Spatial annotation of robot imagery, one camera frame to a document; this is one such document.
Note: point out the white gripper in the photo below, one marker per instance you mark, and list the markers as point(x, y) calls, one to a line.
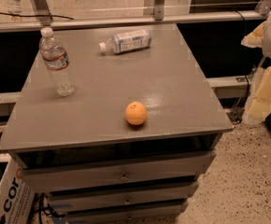
point(258, 106)

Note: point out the clear red-label water bottle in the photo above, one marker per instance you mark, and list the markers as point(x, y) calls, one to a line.
point(57, 62)

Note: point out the blue-label lying water bottle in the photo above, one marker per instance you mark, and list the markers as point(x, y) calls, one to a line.
point(126, 42)

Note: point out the orange fruit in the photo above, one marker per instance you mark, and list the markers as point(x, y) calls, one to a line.
point(136, 113)

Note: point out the middle grey drawer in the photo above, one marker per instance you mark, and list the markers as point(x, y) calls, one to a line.
point(121, 197)

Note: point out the grey drawer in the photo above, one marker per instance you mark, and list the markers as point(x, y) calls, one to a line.
point(106, 173)
point(121, 197)
point(127, 213)

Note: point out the grey drawer cabinet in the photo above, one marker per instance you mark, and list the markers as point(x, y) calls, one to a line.
point(184, 114)

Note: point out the bottom grey drawer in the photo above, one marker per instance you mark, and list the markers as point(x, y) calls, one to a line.
point(127, 213)

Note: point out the top grey drawer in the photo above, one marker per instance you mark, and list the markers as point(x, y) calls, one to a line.
point(106, 173)

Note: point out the white cardboard box blue lettering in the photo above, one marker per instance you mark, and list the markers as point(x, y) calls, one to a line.
point(16, 197)

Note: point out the metal frame rail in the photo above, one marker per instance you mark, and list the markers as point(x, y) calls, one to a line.
point(70, 14)

